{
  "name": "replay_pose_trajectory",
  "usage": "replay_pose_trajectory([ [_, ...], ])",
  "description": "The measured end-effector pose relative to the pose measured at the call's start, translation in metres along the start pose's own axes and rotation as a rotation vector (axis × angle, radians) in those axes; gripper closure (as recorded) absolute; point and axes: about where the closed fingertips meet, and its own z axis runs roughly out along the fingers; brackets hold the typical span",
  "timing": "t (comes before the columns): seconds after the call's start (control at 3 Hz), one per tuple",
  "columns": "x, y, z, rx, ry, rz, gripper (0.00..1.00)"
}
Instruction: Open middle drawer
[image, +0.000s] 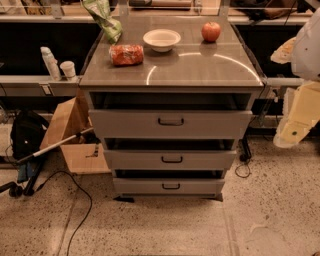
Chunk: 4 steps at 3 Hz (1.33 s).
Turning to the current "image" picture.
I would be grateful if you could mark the grey drawer cabinet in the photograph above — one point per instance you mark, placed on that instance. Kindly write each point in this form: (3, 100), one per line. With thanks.
(193, 66)

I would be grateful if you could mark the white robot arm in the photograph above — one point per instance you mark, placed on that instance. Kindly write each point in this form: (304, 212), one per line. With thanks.
(305, 59)

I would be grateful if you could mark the brown cardboard box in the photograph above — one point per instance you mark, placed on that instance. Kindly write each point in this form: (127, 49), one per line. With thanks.
(70, 129)

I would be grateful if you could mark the black backpack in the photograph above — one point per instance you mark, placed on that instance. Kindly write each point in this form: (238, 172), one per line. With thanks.
(27, 133)

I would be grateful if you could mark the white paper cup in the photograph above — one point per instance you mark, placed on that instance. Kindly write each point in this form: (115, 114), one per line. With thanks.
(68, 68)

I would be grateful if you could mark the black headphones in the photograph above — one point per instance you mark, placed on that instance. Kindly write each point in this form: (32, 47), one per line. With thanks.
(13, 188)

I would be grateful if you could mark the white bottle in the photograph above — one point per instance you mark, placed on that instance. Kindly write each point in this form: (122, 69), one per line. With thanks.
(51, 63)

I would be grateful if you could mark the white and black pole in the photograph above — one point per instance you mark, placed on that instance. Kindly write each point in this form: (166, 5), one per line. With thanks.
(53, 146)

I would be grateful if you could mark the grey top drawer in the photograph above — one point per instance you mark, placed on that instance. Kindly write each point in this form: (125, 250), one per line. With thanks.
(169, 115)

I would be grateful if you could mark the green chip bag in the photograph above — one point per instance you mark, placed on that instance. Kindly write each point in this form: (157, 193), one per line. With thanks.
(101, 13)

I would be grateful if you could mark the grey drawer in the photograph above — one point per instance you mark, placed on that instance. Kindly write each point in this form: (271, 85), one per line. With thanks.
(169, 154)
(169, 115)
(168, 182)

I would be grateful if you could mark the red apple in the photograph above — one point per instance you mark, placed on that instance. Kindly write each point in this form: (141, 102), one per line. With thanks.
(211, 31)

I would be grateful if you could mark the grey bottom drawer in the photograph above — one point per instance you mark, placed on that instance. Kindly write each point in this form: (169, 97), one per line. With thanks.
(168, 182)

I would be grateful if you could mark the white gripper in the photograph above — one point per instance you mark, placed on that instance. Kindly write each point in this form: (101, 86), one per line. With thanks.
(307, 55)

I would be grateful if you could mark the orange snack bag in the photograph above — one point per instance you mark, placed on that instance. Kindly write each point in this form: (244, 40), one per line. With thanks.
(124, 55)

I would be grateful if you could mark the white bowl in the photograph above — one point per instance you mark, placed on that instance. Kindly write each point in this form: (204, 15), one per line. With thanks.
(161, 40)

